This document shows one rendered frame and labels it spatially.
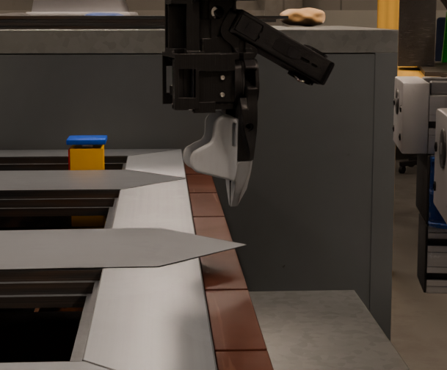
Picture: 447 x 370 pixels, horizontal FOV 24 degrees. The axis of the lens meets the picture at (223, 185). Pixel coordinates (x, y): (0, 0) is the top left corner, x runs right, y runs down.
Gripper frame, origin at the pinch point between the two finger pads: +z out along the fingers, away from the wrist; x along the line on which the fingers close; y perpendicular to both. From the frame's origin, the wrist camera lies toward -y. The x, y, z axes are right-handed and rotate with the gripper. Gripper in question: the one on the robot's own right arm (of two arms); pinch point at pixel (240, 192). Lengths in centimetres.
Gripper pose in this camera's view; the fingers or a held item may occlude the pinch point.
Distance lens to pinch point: 105.5
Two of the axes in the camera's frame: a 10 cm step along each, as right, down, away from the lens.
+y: -9.7, 0.3, -2.2
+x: 2.2, 1.5, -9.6
